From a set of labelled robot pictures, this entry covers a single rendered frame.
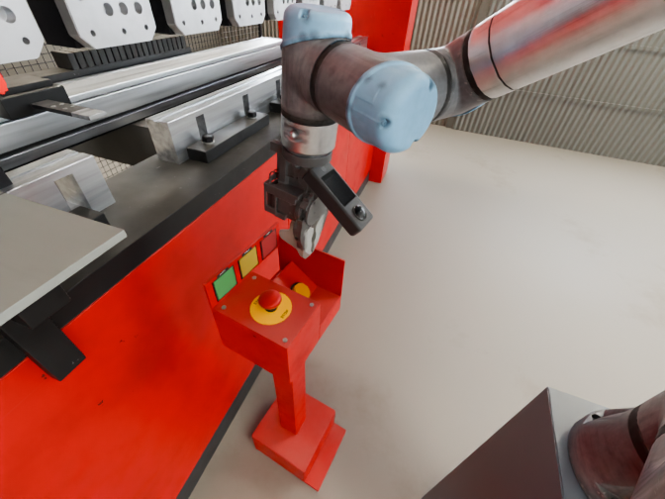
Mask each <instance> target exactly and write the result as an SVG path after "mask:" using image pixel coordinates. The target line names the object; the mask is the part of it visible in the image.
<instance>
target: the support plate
mask: <svg viewBox="0 0 665 499"><path fill-rule="evenodd" d="M126 237H127V234H126V232H125V231H124V230H123V229H119V228H116V227H113V226H110V225H106V224H103V223H100V222H97V221H94V220H90V219H87V218H84V217H81V216H78V215H74V214H71V213H68V212H65V211H61V210H58V209H55V208H52V207H50V206H46V205H43V204H40V203H37V202H34V201H30V200H27V199H24V198H21V197H17V196H14V195H11V194H8V193H4V194H2V195H0V326H1V325H3V324H4V323H6V322H7V321H9V320H10V319H11V318H13V317H14V316H16V315H17V314H18V313H20V312H21V311H23V310H24V309H26V308H27V307H28V306H30V305H31V304H33V303H34V302H35V301H37V300H38V299H40V298H41V297H43V296H44V295H45V294H47V293H48V292H50V291H51V290H52V289H54V287H56V286H57V285H59V284H60V283H61V282H63V281H64V280H66V279H67V278H68V277H70V276H71V275H73V274H74V273H76V272H77V271H78V270H80V269H81V268H83V267H84V266H85V265H87V264H88V263H90V262H91V261H93V260H94V259H95V258H97V257H98V256H100V255H101V254H102V253H104V252H105V251H107V250H109V249H110V248H111V247H113V246H114V245H116V244H117V243H118V242H120V241H121V240H123V239H124V238H126Z"/></svg>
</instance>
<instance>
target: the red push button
mask: <svg viewBox="0 0 665 499"><path fill-rule="evenodd" d="M281 301H282V296H281V294H280V293H279V292H278V291H276V290H272V289H269V290H265V291H263V292H262V293H261V294H260V295H259V297H258V304H259V305H260V306H261V307H262V308H264V309H265V311H267V312H274V311H275V310H276V309H277V307H278V306H279V305H280V303H281Z"/></svg>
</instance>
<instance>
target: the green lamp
mask: <svg viewBox="0 0 665 499"><path fill-rule="evenodd" d="M236 284H237V282H236V277H235V273H234V269H233V267H231V268H230V269H228V270H227V271H226V272H225V273H224V274H223V275H222V276H220V277H219V278H218V279H217V280H216V281H215V282H214V285H215V289H216V292H217V295H218V299H219V300H220V299H221V298H222V297H223V296H224V295H226V294H227V293H228V292H229V291H230V290H231V289H232V288H233V287H234V286H235V285H236Z"/></svg>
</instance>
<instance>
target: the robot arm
mask: <svg viewBox="0 0 665 499"><path fill-rule="evenodd" d="M351 27H352V20H351V17H350V15H349V14H348V13H346V12H345V11H343V10H340V9H337V8H333V7H329V6H324V5H317V4H309V3H294V4H291V5H289V6H288V7H287V8H286V9H285V11H284V15H283V31H282V43H281V44H280V49H281V50H282V60H281V136H280V138H279V139H278V140H276V139H275V140H272V141H270V150H272V151H275V152H277V169H274V171H271V172H270V173H269V179H268V180H266V181H265V182H263V186H264V210H265V211H267V212H269V213H271V214H273V215H274V216H275V217H277V218H280V219H282V220H284V221H285V220H286V219H287V218H288V219H290V220H291V222H290V229H281V230H280V231H279V236H280V238H281V239H282V240H284V241H285V242H286V243H288V244H289V245H291V246H292V247H293V248H295V249H296V250H297V251H298V253H299V256H300V257H302V258H304V259H306V258H307V257H308V256H310V255H311V253H312V252H313V251H314V250H315V247H316V245H317V243H318V240H319V238H320V235H321V232H322V230H323V228H324V225H325V222H326V219H327V215H328V212H329V210H330V212H331V213H332V214H333V215H334V217H335V218H336V219H337V220H338V221H339V223H340V224H341V225H342V226H343V227H344V228H345V230H346V231H347V232H348V233H349V234H350V235H351V236H355V235H357V234H358V233H360V232H361V231H362V230H363V229H364V228H365V227H366V226H367V224H368V223H369V222H370V221H371V220H372V218H373V215H372V214H371V212H370V211H369V210H368V209H367V207H366V206H365V205H364V204H363V203H362V201H361V200H360V199H359V198H358V196H357V195H356V194H355V193H354V192H353V190H352V189H351V188H350V187H349V186H348V184H347V183H346V182H345V181H344V179H343V178H342V177H341V176H340V175H339V173H338V172H337V171H336V170H335V168H334V167H333V166H332V165H331V160H332V156H333V149H334V147H335V141H336V133H337V126H338V125H341V126H343V127H344V128H346V129H347V130H349V131H350V132H352V133H353V134H354V135H355V136H356V137H357V138H358V139H359V140H361V141H362V142H364V143H366V144H368V145H372V146H375V147H376V148H378V149H380V150H382V151H384V152H388V153H397V152H401V151H404V150H407V149H408V148H409V147H410V146H411V145H412V143H413V142H417V141H418V140H419V139H420V138H421V137H422V135H423V134H424V133H425V131H426V130H427V128H428V126H429V124H430V122H433V121H437V120H441V119H445V118H448V117H456V116H461V115H465V114H468V113H470V112H472V111H474V110H475V109H477V108H479V107H481V106H482V105H484V104H485V103H487V102H489V101H491V100H493V99H495V98H498V97H500V96H502V95H505V94H507V93H510V92H512V91H514V90H517V89H519V88H522V87H524V86H527V85H529V84H532V83H533V82H535V81H538V80H540V79H543V78H545V77H548V76H550V75H552V74H555V73H557V72H560V71H562V70H565V69H567V68H570V67H572V66H574V65H577V64H579V63H582V62H584V61H587V60H589V59H592V58H594V57H596V56H599V55H601V54H604V53H606V52H609V51H611V50H615V49H617V48H620V47H622V46H625V45H627V44H630V43H632V42H635V41H637V40H639V39H642V38H644V37H647V36H649V35H652V34H654V33H656V32H659V31H661V30H664V29H665V0H515V1H513V2H512V3H510V4H509V5H507V6H506V7H504V8H503V9H501V10H500V11H498V12H497V13H495V14H493V15H492V16H490V17H489V18H487V19H486V20H484V21H483V22H481V23H480V24H478V25H477V26H476V27H474V28H473V29H471V30H469V31H468V32H466V33H465V34H463V35H462V36H460V37H459V38H457V39H455V40H454V41H452V42H451V43H449V44H448V45H446V46H444V47H441V48H436V49H425V50H406V51H395V52H377V51H373V50H369V49H367V48H364V47H362V46H359V45H357V44H354V43H353V42H352V41H351V40H352V34H351ZM275 170H277V171H276V172H275ZM272 172H273V174H272V175H271V173H272ZM276 178H277V179H276ZM273 179H274V181H273V182H271V181H272V180H273ZM568 453H569V458H570V462H571V465H572V468H573V471H574V473H575V476H576V478H577V480H578V482H579V484H580V486H581V488H582V489H583V491H584V493H585V494H586V496H587V497H588V499H665V390H664V391H662V392H660V393H659V394H657V395H655V396H653V397H652V398H650V399H648V400H647V401H645V402H643V403H642V404H640V405H638V406H636V407H630V408H618V409H607V410H599V411H595V412H592V413H590V414H588V415H586V416H585V417H583V418H582V419H580V420H579V421H577V422H576V423H575V424H574V425H573V427H572V428H571V430H570V433H569V437H568Z"/></svg>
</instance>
